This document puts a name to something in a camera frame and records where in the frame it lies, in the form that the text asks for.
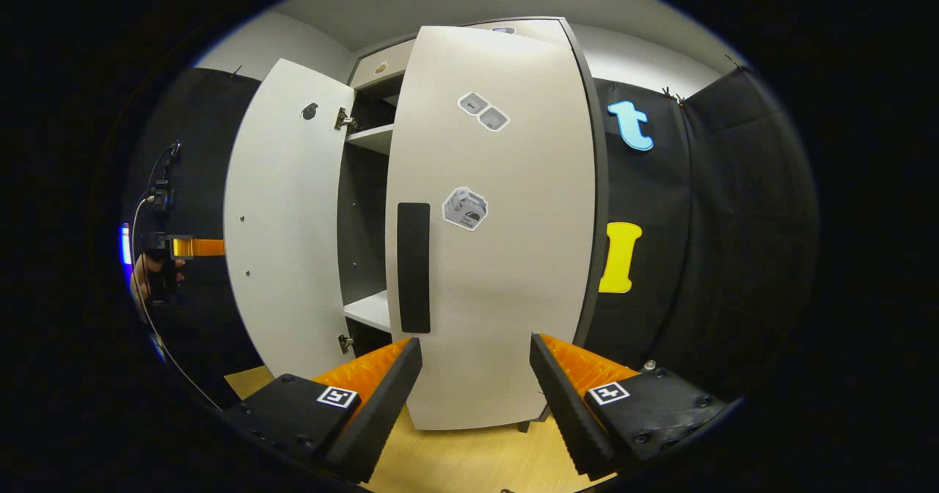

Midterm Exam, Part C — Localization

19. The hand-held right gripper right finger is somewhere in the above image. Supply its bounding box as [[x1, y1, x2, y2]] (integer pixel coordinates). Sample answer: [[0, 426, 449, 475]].
[[528, 333, 734, 481]]

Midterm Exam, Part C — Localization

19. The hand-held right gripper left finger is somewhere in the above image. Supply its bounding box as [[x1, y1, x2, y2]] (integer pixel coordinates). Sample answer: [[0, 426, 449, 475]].
[[220, 337, 424, 484]]

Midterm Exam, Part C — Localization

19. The white shoe cabinet door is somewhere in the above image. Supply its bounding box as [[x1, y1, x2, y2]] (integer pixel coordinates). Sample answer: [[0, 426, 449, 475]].
[[385, 16, 610, 432], [223, 58, 357, 398]]

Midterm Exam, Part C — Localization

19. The white shoe cabinet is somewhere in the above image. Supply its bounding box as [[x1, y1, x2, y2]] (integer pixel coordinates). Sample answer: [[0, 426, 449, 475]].
[[334, 16, 610, 435]]

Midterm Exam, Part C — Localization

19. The white cabinet shelf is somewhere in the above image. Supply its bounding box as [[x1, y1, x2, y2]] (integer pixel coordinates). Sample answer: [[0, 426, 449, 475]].
[[343, 291, 392, 333], [345, 124, 395, 156]]

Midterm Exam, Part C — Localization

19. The black backdrop cloth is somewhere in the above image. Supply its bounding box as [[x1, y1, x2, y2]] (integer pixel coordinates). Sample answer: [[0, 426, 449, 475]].
[[583, 60, 820, 406], [125, 67, 263, 406]]

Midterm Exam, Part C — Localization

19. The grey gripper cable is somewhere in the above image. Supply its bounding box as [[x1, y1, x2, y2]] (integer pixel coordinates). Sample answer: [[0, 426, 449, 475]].
[[131, 195, 222, 411]]

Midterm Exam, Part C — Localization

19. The black door handle strip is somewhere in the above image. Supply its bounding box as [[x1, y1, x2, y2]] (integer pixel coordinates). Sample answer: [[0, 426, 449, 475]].
[[397, 202, 432, 335]]

